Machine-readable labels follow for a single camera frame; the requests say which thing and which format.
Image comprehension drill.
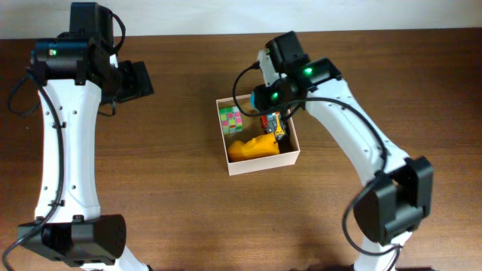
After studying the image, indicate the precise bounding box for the pink cardboard box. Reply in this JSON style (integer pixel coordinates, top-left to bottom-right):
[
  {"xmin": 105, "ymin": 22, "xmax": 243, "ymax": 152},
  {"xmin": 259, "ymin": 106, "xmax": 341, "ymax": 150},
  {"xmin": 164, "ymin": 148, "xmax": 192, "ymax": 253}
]
[{"xmin": 218, "ymin": 114, "xmax": 300, "ymax": 176}]

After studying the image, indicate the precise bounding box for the blue toy ball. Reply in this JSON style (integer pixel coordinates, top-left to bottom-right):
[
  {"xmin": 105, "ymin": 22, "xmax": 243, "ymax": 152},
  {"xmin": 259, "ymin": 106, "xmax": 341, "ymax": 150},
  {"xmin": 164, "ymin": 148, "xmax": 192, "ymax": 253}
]
[{"xmin": 250, "ymin": 93, "xmax": 258, "ymax": 110}]

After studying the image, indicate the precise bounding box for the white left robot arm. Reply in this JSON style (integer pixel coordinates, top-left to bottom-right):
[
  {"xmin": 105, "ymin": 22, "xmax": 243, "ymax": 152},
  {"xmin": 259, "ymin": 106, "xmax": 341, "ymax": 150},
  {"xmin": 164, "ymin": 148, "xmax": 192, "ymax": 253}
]
[{"xmin": 17, "ymin": 2, "xmax": 154, "ymax": 270}]

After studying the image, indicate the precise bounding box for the red grey toy truck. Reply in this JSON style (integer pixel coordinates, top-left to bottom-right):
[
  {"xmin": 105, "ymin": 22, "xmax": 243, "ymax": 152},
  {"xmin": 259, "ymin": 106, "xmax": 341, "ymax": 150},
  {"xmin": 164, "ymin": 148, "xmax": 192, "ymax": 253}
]
[{"xmin": 260, "ymin": 111, "xmax": 289, "ymax": 142}]

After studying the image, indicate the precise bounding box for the multicoloured puzzle cube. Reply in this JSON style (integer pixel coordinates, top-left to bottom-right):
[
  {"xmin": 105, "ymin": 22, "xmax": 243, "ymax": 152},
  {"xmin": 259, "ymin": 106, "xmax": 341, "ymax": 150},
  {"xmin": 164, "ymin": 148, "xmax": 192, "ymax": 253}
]
[{"xmin": 218, "ymin": 106, "xmax": 243, "ymax": 135}]

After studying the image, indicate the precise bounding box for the orange toy animal figure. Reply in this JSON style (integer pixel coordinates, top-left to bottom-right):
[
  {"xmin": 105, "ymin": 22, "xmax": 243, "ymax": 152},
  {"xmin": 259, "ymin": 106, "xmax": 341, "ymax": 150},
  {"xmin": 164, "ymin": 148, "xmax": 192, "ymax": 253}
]
[{"xmin": 227, "ymin": 133, "xmax": 280, "ymax": 162}]

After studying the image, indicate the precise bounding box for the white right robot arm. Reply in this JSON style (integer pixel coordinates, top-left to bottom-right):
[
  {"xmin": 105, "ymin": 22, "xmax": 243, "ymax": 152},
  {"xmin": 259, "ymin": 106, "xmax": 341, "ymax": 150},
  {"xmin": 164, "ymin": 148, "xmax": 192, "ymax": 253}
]
[{"xmin": 252, "ymin": 32, "xmax": 434, "ymax": 270}]

